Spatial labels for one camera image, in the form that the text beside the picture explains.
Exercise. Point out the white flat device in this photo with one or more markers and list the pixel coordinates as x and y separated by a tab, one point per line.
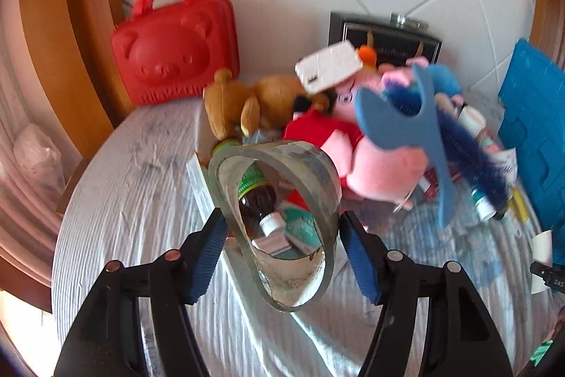
329	65

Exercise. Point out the brown bottle with green label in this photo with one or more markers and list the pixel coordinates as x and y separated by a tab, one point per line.
256	196

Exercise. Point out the pink pig plush orange dress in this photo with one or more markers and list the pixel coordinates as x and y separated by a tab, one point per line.
367	54

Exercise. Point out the blue fuzzy toy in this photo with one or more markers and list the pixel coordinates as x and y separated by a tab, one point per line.
468	147

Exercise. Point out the white and teal box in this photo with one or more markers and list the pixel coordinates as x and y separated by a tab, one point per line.
304	229

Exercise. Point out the red bear-face case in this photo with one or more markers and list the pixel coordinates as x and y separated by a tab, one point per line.
176	50

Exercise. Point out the white carton with brown side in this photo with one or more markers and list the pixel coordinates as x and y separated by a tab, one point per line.
201	187

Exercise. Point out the black framed plaque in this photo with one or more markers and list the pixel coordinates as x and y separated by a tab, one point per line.
388	37

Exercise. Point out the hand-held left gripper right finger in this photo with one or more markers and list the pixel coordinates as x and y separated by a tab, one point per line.
359	262

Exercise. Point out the pink pig plush red dress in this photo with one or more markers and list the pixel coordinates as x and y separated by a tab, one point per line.
384	169

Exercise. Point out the small white bottle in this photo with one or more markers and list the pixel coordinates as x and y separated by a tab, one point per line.
273	223

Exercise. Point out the grey tape roll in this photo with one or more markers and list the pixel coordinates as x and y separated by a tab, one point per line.
329	191

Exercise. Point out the blue foam puzzle mat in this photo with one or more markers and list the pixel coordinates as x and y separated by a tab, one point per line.
538	116

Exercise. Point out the brown teddy bear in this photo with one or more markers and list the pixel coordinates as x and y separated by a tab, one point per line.
273	98

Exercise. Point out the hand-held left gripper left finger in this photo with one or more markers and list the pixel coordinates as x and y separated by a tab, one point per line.
207	253

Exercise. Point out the white plastic bottle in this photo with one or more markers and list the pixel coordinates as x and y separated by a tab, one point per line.
472	121
483	204

